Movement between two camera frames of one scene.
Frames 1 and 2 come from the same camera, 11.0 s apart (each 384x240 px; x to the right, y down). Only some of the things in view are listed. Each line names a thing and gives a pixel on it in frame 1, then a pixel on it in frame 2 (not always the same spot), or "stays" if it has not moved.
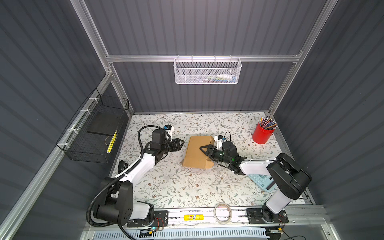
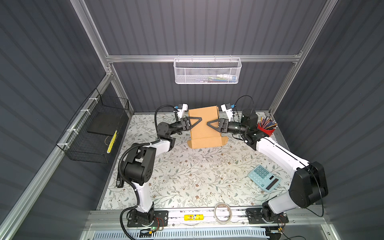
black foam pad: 105,123 stays
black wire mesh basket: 88,136 stays
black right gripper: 211,148 → 223,126
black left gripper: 178,146 → 185,125
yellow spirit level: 193,217 stays
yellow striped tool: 112,142 stays
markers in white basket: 221,78 stays
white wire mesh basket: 207,70 stays
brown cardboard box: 194,157 → 203,136
